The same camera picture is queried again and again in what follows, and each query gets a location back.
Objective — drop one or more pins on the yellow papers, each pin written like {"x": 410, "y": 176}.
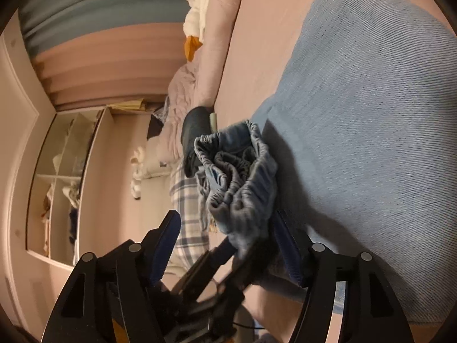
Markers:
{"x": 128, "y": 106}

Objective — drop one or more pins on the white glass door cabinet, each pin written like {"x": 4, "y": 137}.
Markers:
{"x": 103, "y": 168}

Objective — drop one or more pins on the blue knitted blanket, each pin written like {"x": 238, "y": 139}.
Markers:
{"x": 257, "y": 43}

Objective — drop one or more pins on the small white plush toy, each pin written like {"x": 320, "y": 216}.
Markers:
{"x": 136, "y": 185}

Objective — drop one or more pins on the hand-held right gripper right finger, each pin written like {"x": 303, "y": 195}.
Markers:
{"x": 287, "y": 253}

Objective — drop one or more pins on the plaid checked cloth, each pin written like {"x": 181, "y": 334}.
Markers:
{"x": 185, "y": 221}

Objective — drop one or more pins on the pink curtain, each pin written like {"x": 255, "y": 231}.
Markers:
{"x": 107, "y": 60}

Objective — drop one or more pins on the dark grey cushion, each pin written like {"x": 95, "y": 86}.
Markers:
{"x": 192, "y": 132}

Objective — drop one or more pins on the white plush toy orange beak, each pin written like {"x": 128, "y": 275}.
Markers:
{"x": 194, "y": 7}

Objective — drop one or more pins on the pink quilt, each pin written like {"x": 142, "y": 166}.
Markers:
{"x": 182, "y": 85}

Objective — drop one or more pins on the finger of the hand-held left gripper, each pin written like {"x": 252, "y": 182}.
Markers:
{"x": 210, "y": 260}
{"x": 250, "y": 268}

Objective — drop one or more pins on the blue curtain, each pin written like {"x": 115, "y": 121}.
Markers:
{"x": 107, "y": 0}

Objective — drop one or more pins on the dark cloth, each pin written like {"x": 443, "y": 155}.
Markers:
{"x": 155, "y": 128}

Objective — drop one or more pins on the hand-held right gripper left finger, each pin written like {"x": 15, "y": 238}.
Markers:
{"x": 164, "y": 246}

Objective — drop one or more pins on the light blue denim pants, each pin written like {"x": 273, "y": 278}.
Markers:
{"x": 357, "y": 114}

